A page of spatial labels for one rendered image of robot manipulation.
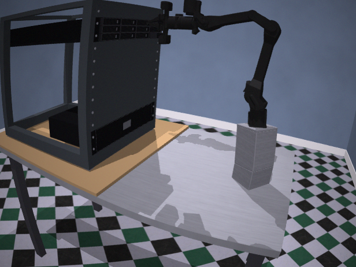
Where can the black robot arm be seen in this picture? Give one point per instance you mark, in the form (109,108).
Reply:
(254,88)

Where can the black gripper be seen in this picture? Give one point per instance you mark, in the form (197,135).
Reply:
(170,22)

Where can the black server rack frame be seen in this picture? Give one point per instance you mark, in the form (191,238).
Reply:
(117,82)

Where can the tan flat board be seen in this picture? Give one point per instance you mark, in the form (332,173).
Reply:
(105,174)

